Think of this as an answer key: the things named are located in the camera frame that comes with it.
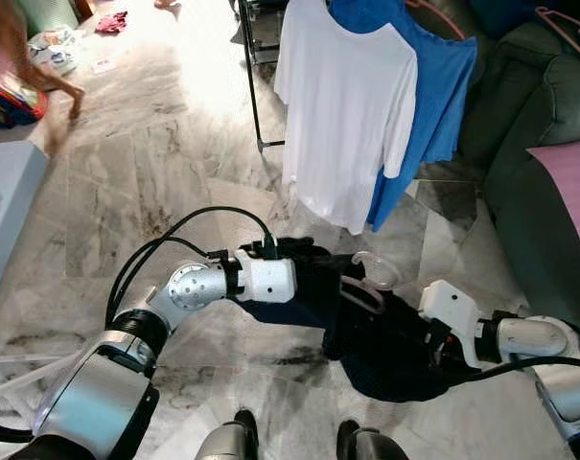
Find robot right leg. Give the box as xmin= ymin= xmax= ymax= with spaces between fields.
xmin=336 ymin=420 xmax=410 ymax=460

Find dark blue fabric bundle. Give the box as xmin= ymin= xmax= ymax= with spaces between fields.
xmin=467 ymin=0 xmax=540 ymax=39

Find barefoot person bare legs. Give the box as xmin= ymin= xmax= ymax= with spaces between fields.
xmin=0 ymin=0 xmax=86 ymax=154

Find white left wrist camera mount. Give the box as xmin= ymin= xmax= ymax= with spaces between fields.
xmin=234 ymin=251 xmax=298 ymax=306

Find black metal drying rack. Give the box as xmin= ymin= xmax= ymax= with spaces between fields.
xmin=234 ymin=0 xmax=290 ymax=154

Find robot left leg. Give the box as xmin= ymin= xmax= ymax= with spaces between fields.
xmin=194 ymin=410 xmax=262 ymax=460

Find salmon clothes hanger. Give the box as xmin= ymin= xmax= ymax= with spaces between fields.
xmin=405 ymin=0 xmax=468 ymax=41

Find grey folding table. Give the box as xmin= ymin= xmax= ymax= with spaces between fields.
xmin=0 ymin=141 xmax=49 ymax=317

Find white shirt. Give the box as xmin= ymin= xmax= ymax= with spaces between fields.
xmin=273 ymin=0 xmax=420 ymax=236

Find robot leg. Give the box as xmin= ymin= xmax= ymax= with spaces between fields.
xmin=194 ymin=410 xmax=262 ymax=460
xmin=336 ymin=420 xmax=410 ymax=460

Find white printed plastic bag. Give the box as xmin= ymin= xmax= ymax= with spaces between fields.
xmin=26 ymin=27 xmax=80 ymax=76

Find pale pink clothes hanger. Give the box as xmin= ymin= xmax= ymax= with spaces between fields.
xmin=534 ymin=5 xmax=580 ymax=68

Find pink cloth sheet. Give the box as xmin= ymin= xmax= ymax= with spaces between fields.
xmin=527 ymin=139 xmax=580 ymax=269

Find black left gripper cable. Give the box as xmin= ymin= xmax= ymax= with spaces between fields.
xmin=117 ymin=235 xmax=223 ymax=317

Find maroon cloth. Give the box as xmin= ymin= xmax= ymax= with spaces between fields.
xmin=95 ymin=10 xmax=129 ymax=35

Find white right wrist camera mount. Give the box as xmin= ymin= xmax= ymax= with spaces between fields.
xmin=419 ymin=280 xmax=482 ymax=370

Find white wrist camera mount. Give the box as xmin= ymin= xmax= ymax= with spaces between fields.
xmin=419 ymin=280 xmax=482 ymax=370
xmin=234 ymin=251 xmax=298 ymax=306

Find dark green sofa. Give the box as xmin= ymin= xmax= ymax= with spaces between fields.
xmin=457 ymin=19 xmax=580 ymax=336

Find red blue backpack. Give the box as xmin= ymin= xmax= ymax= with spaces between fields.
xmin=0 ymin=81 xmax=41 ymax=128

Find black left camera cable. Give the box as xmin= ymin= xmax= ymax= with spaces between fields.
xmin=105 ymin=205 xmax=277 ymax=327

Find green storage bin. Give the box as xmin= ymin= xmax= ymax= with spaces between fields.
xmin=16 ymin=0 xmax=84 ymax=35

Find blue shirt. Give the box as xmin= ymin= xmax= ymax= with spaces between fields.
xmin=328 ymin=0 xmax=478 ymax=233

